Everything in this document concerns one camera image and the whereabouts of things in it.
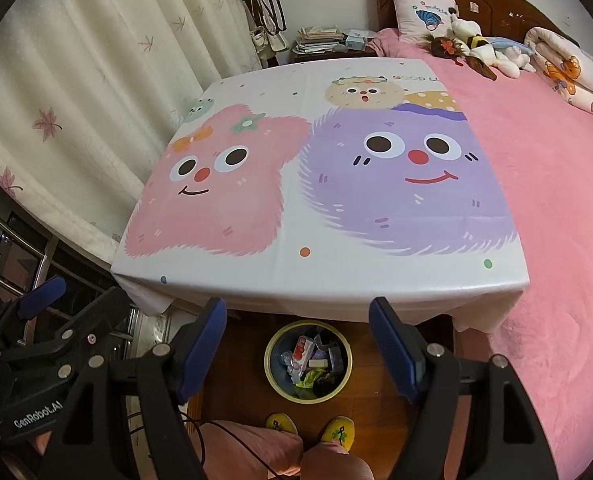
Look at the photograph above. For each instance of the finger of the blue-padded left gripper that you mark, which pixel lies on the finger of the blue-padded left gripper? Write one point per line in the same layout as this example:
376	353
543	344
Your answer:
16	313
76	324

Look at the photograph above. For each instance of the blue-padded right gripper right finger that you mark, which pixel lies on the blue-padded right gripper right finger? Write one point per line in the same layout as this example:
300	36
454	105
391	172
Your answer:
504	437

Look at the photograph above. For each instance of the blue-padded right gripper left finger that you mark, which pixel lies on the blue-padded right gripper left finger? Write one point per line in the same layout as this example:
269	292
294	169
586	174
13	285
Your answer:
92	439

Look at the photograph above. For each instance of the yellow-rimmed blue trash bin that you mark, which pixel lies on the yellow-rimmed blue trash bin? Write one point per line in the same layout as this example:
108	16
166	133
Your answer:
308	362

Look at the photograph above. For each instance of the pink trousers left leg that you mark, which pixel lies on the pink trousers left leg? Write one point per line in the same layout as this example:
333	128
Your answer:
236	451

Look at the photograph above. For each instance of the pink trousers leg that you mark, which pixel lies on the pink trousers leg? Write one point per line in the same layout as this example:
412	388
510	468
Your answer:
329	461
236	451

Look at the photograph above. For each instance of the left yellow slipper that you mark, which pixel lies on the left yellow slipper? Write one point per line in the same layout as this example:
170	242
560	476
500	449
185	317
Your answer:
281	422

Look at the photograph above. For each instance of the yellow slipper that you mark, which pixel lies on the yellow slipper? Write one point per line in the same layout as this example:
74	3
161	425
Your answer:
281	422
341	431

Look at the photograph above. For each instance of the right yellow slipper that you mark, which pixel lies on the right yellow slipper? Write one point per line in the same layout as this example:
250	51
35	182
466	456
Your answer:
341	431

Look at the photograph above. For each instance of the pink trousers right leg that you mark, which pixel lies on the pink trousers right leg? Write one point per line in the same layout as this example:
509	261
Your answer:
329	461

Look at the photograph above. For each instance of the cartoon monster tablecloth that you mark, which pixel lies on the cartoon monster tablecloth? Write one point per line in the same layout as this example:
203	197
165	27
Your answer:
312	188

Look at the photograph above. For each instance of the white floral curtain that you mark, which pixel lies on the white floral curtain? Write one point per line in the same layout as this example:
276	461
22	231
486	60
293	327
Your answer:
92	91

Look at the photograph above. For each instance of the pink bed sheet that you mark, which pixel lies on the pink bed sheet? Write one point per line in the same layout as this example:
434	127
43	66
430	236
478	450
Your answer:
542	151

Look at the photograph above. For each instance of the dark wooden nightstand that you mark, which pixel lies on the dark wooden nightstand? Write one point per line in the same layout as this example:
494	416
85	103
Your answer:
298	56

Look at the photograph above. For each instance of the hanging bags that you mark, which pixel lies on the hanging bags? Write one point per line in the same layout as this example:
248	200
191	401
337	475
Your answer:
276	42

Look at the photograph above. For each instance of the stack of books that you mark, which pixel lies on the stack of books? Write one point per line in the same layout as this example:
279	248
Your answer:
318	39

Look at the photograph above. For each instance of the blue tissue pack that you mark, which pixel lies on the blue tissue pack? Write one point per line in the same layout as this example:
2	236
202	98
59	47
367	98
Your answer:
357	39

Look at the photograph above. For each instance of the rolled white patterned quilt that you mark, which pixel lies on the rolled white patterned quilt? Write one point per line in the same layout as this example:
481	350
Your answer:
564	65

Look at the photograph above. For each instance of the plush toy pile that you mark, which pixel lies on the plush toy pile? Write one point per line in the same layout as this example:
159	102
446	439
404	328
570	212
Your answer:
466	44

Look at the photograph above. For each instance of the white cartoon pillow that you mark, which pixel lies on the white cartoon pillow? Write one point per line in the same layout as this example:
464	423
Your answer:
417	19

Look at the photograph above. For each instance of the wooden headboard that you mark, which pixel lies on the wooden headboard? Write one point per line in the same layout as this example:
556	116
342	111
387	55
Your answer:
512	19

